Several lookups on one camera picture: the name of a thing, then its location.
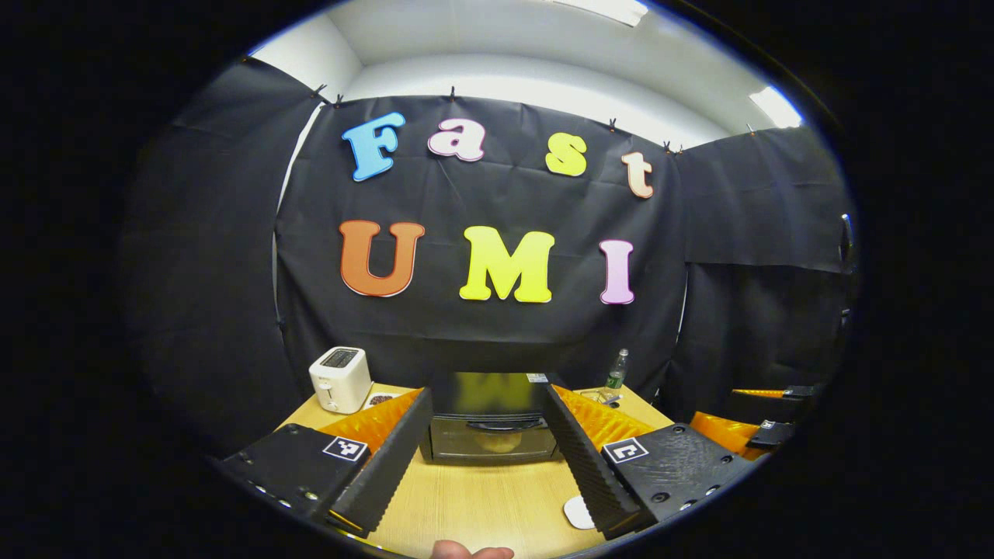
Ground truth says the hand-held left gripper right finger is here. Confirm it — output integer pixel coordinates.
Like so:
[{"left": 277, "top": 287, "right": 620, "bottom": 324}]
[{"left": 541, "top": 383, "right": 758, "bottom": 540}]

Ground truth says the white toaster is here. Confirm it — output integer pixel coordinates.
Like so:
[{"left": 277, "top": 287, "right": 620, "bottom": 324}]
[{"left": 308, "top": 346, "right": 374, "bottom": 415}]

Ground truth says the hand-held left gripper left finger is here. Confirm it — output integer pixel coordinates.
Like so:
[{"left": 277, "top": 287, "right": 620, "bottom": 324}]
[{"left": 221, "top": 387, "right": 434, "bottom": 538}]

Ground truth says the small ceiling light panel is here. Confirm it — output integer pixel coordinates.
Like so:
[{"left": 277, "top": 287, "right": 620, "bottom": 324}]
[{"left": 749, "top": 85, "right": 803, "bottom": 130}]

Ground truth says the large ceiling light panel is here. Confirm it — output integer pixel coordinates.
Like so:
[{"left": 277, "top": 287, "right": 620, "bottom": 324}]
[{"left": 550, "top": 0, "right": 650, "bottom": 28}]

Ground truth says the black electric oven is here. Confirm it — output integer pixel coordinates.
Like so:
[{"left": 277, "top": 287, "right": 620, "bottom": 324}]
[{"left": 419, "top": 371, "right": 561, "bottom": 467}]

